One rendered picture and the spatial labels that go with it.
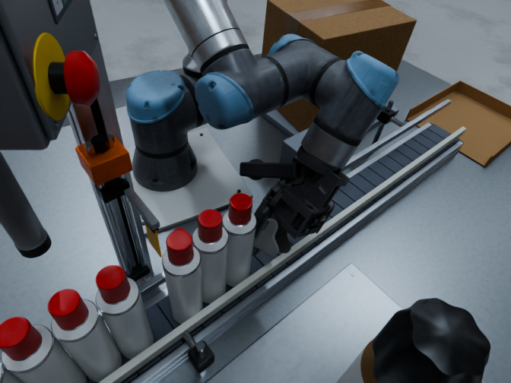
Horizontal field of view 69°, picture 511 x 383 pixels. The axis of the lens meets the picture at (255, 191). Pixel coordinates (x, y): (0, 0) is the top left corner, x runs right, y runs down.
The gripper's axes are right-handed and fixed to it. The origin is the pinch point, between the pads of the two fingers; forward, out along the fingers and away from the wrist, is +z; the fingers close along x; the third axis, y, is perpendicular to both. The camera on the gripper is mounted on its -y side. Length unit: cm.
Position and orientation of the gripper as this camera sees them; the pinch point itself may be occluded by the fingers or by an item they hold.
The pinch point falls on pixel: (252, 246)
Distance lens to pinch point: 65.5
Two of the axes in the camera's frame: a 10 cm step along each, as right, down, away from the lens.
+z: -4.5, 8.0, 3.9
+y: 6.4, 5.9, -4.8
